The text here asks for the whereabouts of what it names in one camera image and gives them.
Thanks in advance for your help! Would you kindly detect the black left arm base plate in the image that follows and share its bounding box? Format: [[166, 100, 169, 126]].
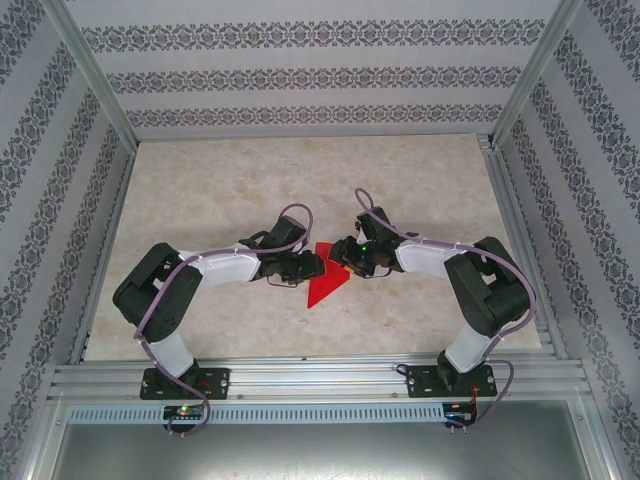
[[139, 367, 232, 402]]

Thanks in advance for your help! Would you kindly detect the aluminium side rail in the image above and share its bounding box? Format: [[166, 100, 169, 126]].
[[487, 144, 569, 360], [67, 144, 139, 364]]

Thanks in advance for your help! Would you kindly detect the aluminium frame post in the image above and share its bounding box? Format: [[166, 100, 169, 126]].
[[47, 0, 141, 147], [492, 0, 586, 146]]

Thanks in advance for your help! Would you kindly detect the aluminium mounting rail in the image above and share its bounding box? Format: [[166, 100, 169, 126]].
[[47, 352, 596, 401]]

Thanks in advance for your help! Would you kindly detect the grey slotted cable duct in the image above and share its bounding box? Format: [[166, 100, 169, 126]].
[[67, 402, 446, 424]]

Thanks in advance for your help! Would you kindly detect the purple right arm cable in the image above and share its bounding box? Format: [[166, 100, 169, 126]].
[[353, 187, 539, 435]]

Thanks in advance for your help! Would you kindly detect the grey metal sheet panel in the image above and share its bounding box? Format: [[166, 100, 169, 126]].
[[47, 399, 614, 480]]

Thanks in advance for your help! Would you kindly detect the red paper sheet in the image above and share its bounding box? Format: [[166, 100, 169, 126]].
[[305, 241, 353, 311]]

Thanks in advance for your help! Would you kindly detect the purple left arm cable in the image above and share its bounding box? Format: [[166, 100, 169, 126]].
[[134, 202, 315, 439]]

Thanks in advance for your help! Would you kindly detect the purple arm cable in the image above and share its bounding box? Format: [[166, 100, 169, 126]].
[[353, 187, 539, 435], [134, 202, 315, 439]]

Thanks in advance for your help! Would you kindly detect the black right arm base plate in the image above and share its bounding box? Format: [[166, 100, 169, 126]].
[[405, 363, 497, 400]]

